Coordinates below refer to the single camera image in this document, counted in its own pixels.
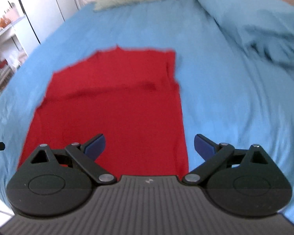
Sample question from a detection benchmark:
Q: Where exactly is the red small garment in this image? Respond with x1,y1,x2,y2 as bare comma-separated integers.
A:
19,47,189,177

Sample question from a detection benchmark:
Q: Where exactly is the light blue bed sheet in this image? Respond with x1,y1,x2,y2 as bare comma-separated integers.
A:
0,0,294,223

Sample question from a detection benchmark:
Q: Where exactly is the white shelf unit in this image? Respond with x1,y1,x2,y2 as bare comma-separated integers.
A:
0,3,28,95

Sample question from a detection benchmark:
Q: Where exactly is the white wardrobe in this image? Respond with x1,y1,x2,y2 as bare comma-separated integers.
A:
19,0,80,43

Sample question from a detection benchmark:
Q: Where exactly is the light blue duvet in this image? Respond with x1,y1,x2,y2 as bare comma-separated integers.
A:
198,0,294,80

